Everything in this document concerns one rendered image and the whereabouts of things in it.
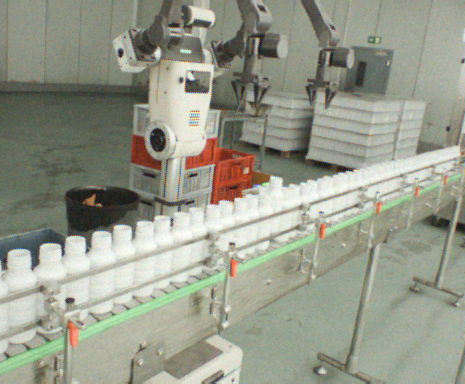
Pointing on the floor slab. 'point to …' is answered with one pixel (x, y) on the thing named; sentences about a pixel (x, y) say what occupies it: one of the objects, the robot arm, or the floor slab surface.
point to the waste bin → (76, 216)
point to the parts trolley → (235, 126)
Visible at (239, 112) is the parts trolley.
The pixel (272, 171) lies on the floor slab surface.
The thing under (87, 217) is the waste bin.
